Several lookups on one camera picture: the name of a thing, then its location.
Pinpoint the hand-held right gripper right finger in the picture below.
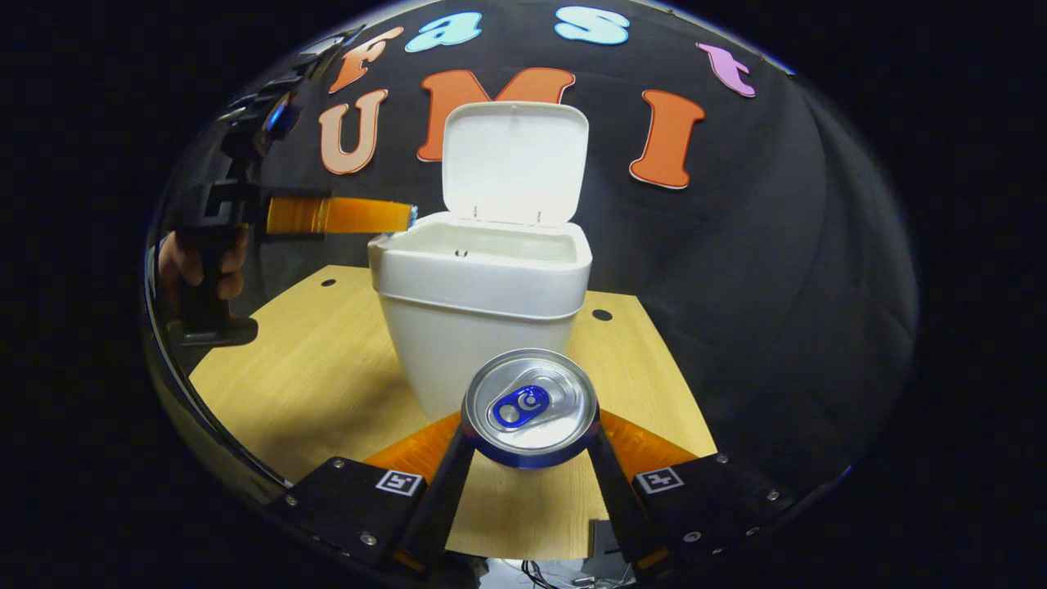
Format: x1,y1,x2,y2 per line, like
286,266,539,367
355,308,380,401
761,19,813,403
584,407,811,575

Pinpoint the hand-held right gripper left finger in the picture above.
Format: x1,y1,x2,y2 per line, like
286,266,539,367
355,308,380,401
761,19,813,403
267,411,479,575

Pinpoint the silver blue pop can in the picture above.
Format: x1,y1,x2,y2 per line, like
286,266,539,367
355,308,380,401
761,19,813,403
461,349,600,470

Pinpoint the white desktop garbage bin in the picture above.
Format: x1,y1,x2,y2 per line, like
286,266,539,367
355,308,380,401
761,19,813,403
368,101,593,422

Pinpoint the wooden desktop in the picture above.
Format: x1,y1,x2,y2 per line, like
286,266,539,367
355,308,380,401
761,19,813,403
188,266,719,561

